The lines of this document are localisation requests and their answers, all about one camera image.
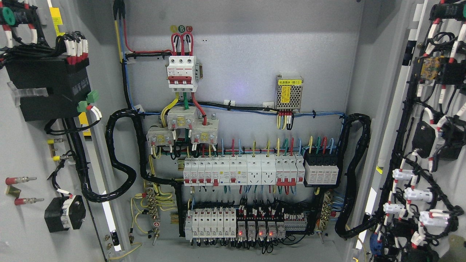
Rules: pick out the grey cabinet door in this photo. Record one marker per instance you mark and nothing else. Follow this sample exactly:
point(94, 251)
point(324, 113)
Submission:
point(420, 216)
point(26, 161)

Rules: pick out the grey current transformers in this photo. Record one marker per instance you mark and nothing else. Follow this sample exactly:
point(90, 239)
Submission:
point(179, 119)

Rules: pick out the upper row circuit breakers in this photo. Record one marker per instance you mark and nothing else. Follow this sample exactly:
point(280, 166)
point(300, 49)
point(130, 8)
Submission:
point(260, 169)

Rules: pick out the metal mesh power supply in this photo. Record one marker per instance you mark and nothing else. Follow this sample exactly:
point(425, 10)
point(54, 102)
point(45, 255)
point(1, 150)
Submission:
point(289, 90)

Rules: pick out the red white main breaker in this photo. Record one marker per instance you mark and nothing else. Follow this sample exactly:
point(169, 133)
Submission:
point(182, 74)

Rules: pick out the black surge protector block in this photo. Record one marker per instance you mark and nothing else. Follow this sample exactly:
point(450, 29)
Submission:
point(321, 170)

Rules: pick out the lower row relays and breakers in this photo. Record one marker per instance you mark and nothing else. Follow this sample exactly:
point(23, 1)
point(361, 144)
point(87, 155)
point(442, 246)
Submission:
point(245, 223)

